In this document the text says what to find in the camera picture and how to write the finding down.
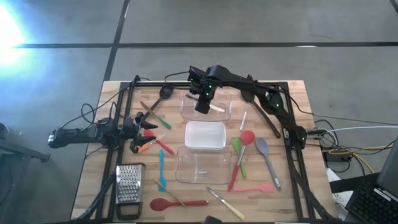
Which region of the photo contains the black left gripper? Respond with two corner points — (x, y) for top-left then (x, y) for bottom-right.
(123, 111), (159, 155)

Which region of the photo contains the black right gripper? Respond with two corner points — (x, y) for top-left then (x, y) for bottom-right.
(187, 65), (216, 115)

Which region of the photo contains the white-handled table knife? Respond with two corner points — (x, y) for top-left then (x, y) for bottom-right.
(185, 94), (226, 113)

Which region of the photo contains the small orange spatula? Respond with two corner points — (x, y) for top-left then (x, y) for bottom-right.
(137, 134), (165, 154)

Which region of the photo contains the green-handled table knife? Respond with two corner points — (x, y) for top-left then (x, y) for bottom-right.
(139, 101), (172, 131)

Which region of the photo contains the small red spatula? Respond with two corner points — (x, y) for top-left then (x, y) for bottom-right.
(143, 129), (175, 156)

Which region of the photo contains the black slotted spoon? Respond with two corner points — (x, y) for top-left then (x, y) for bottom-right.
(139, 83), (175, 124)

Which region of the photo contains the small pink-white knife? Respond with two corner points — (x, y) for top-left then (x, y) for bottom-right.
(239, 110), (248, 132)

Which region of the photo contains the green silicone spatula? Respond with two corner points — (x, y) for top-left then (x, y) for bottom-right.
(231, 138), (248, 180)

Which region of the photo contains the red spoon with steel handle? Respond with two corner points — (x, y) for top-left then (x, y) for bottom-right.
(226, 129), (256, 193)

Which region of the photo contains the wooden stick blue utensil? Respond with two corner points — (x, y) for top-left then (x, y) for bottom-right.
(152, 179), (188, 208)

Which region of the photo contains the grey silicone spoon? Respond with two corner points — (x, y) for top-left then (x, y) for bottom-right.
(255, 137), (282, 192)

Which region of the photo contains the pink silicone spatula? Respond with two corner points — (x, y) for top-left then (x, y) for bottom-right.
(230, 183), (276, 194)

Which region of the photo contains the cream-handled table knife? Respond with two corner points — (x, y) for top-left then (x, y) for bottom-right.
(206, 186), (246, 221)

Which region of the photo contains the white plastic bin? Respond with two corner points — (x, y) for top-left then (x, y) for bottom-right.
(184, 120), (227, 149)

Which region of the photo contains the teal silicone spatula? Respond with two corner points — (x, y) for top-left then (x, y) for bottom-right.
(157, 149), (167, 193)

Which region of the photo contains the metal box grater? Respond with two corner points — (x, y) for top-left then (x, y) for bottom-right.
(114, 163), (146, 222)

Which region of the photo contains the clear plastic bin with sticker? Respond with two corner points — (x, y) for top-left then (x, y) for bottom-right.
(175, 145), (233, 185)

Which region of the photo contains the red slotted spoon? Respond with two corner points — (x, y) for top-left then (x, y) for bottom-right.
(149, 198), (210, 212)

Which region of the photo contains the grey adapter box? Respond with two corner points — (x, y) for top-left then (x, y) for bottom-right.
(306, 126), (327, 140)

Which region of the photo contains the black stand leg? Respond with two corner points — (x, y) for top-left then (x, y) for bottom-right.
(0, 123), (51, 164)

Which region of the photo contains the black power box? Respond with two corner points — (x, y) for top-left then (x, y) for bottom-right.
(323, 150), (354, 163)

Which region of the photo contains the white paper sheet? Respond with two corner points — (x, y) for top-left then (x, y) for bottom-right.
(326, 167), (354, 220)

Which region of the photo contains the black laptop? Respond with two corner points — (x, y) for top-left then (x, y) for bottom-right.
(345, 136), (398, 224)

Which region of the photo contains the black table-level camera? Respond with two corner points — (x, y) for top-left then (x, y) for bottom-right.
(203, 215), (223, 224)

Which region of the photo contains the white cable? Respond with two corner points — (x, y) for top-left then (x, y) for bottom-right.
(329, 125), (398, 133)

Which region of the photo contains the yellow cable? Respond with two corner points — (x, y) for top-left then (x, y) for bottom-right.
(328, 145), (394, 174)

